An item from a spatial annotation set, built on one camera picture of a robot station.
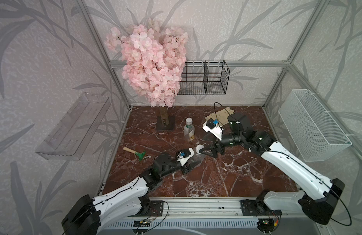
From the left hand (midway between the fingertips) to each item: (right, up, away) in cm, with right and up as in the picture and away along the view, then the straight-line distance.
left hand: (197, 157), depth 72 cm
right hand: (+2, +8, -7) cm, 11 cm away
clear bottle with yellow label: (-4, +11, +19) cm, 22 cm away
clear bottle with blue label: (0, 0, -3) cm, 3 cm away
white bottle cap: (-4, +18, +14) cm, 23 cm away
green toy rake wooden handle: (-35, -4, +20) cm, 41 cm away
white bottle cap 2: (0, +6, -7) cm, 9 cm away
